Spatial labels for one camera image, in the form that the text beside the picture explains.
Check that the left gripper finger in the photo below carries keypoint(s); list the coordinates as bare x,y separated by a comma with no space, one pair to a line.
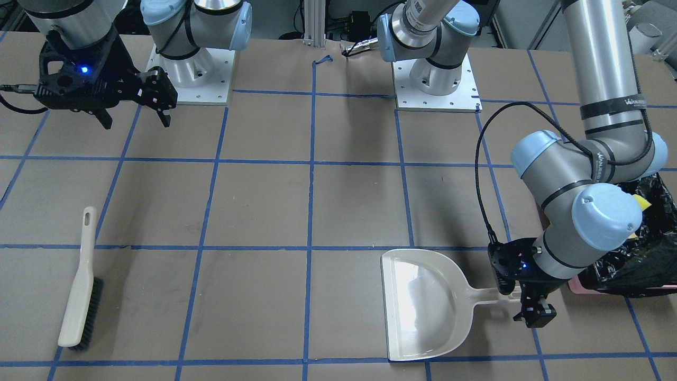
536,314

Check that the beige hand brush black bristles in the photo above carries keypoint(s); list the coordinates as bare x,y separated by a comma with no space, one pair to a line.
77,327

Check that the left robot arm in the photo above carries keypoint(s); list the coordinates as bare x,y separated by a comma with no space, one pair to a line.
573,181

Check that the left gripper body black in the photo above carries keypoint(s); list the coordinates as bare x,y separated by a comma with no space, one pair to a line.
540,286

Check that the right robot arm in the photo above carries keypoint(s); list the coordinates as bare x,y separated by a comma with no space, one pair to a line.
179,28

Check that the yellow sponge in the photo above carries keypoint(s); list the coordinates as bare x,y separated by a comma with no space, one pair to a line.
642,202

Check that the aluminium frame post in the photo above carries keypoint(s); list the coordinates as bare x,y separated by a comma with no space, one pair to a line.
314,24

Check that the beige plastic dustpan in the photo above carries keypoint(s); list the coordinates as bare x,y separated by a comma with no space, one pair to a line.
429,303

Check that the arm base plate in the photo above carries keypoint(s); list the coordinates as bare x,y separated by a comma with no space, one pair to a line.
422,87
195,84

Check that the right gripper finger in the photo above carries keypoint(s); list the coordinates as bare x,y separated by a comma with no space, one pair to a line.
154,90
103,116

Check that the pink bin black liner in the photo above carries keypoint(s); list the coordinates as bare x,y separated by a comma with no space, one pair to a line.
645,266

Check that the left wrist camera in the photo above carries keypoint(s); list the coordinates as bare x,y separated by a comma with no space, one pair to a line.
505,259

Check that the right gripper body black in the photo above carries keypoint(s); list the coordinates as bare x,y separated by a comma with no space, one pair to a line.
117,70

